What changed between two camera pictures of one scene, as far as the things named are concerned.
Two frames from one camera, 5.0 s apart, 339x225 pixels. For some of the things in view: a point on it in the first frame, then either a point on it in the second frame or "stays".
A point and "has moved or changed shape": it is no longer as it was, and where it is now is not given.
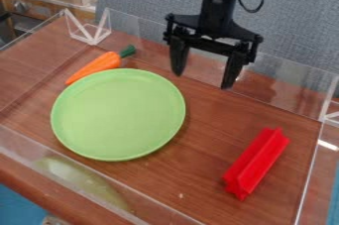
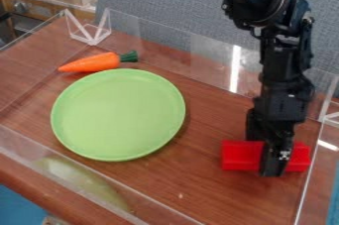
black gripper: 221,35 → 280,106
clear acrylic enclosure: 113,142 stays
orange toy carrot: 106,60 has moved or changed shape
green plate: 117,114 stays
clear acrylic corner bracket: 90,34 stays
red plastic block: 253,164 → 241,156
